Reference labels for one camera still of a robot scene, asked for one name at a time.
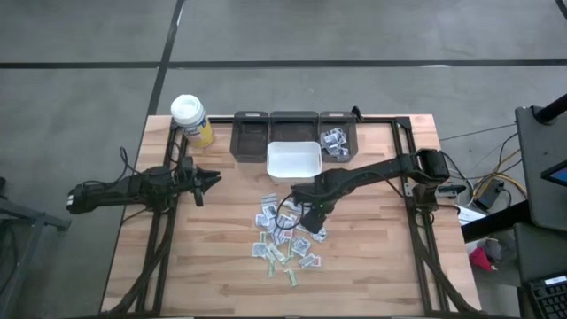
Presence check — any red cloth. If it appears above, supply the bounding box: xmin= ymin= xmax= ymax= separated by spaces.
xmin=468 ymin=245 xmax=495 ymax=272

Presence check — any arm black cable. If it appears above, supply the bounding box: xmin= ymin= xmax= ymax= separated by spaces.
xmin=275 ymin=192 xmax=307 ymax=231
xmin=117 ymin=145 xmax=154 ymax=178

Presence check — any wide grey plastic bin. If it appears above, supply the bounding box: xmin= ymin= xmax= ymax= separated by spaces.
xmin=268 ymin=110 xmax=321 ymax=145

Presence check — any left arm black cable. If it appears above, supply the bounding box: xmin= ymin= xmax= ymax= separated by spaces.
xmin=117 ymin=145 xmax=154 ymax=178

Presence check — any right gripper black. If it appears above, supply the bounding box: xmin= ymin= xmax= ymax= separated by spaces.
xmin=292 ymin=179 xmax=338 ymax=235

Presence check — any black cart pole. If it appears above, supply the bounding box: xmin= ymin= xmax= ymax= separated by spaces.
xmin=533 ymin=92 xmax=567 ymax=125

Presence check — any grey metal stand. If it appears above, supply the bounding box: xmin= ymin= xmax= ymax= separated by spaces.
xmin=0 ymin=176 xmax=72 ymax=319

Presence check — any black three-compartment tray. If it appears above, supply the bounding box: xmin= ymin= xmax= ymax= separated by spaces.
xmin=318 ymin=110 xmax=359 ymax=164

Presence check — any white plastic bin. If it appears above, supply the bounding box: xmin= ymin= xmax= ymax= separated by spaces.
xmin=266 ymin=140 xmax=323 ymax=183

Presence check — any dark grey side cart top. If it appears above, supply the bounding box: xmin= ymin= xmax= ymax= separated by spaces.
xmin=513 ymin=105 xmax=567 ymax=231

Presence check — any tablet with blue screen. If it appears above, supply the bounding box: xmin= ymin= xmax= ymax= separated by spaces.
xmin=540 ymin=159 xmax=567 ymax=187

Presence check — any red label large white packet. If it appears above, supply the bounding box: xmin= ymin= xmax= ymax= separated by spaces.
xmin=299 ymin=253 xmax=323 ymax=269

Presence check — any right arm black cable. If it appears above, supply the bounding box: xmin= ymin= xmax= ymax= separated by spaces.
xmin=275 ymin=192 xmax=307 ymax=231

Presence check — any white paper sheet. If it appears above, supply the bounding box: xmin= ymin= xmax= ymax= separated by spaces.
xmin=455 ymin=206 xmax=486 ymax=227

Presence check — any grey cloth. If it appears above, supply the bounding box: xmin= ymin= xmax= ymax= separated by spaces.
xmin=485 ymin=238 xmax=504 ymax=262

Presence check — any black cart leg bar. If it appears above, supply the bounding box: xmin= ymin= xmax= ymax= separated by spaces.
xmin=460 ymin=201 xmax=531 ymax=243

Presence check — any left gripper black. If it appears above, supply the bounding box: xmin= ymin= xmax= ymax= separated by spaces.
xmin=176 ymin=166 xmax=222 ymax=208

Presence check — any black keyboard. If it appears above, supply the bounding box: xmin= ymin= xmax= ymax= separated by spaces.
xmin=526 ymin=274 xmax=567 ymax=319

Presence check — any dark grey lower cart shelf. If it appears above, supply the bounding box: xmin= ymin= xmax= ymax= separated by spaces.
xmin=513 ymin=223 xmax=567 ymax=284

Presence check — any yellow Lysol wipes canister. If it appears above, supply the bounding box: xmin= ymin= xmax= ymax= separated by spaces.
xmin=170 ymin=93 xmax=215 ymax=150

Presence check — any narrow grey plastic bin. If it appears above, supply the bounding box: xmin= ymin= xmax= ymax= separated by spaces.
xmin=229 ymin=110 xmax=270 ymax=164

